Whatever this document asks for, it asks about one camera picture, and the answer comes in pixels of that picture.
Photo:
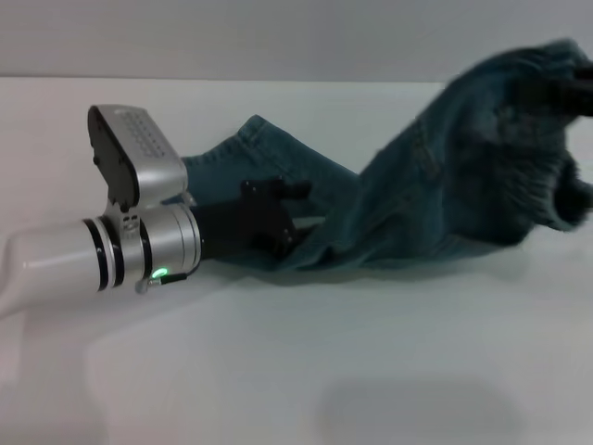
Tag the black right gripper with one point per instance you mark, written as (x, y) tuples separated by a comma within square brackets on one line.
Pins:
[(584, 95)]

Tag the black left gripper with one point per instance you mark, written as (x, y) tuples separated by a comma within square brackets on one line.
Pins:
[(250, 222)]

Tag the blue denim shorts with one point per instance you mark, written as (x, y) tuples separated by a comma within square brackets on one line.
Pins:
[(417, 199)]

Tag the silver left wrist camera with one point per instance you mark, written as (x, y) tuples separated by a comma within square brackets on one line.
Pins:
[(139, 153)]

